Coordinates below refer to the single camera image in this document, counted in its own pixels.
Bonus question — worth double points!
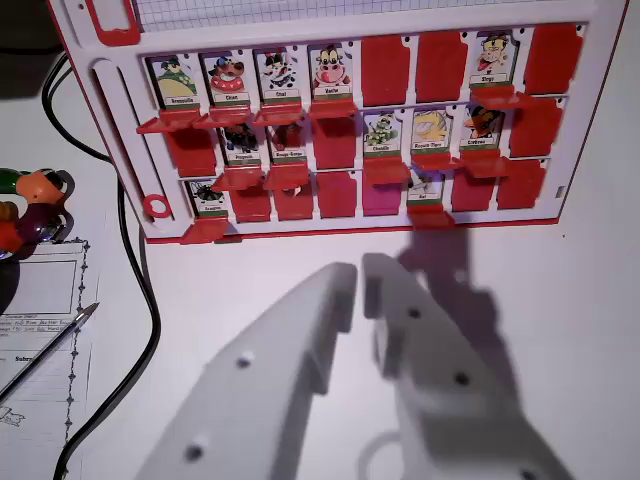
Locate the black box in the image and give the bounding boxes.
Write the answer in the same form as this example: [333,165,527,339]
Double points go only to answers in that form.
[0,0,77,102]

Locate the red and white game board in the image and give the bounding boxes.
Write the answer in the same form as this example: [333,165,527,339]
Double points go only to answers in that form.
[47,0,631,246]

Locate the ballpoint pen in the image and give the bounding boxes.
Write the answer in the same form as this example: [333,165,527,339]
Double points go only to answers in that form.
[0,302,100,402]

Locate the black cable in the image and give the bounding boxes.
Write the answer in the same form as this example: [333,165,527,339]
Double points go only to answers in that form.
[41,52,163,480]

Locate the colourful glossy toy figure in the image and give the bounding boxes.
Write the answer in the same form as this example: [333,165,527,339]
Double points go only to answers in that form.
[0,168,76,262]

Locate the printed paper sheet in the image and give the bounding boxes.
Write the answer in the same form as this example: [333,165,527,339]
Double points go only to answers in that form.
[0,238,102,480]

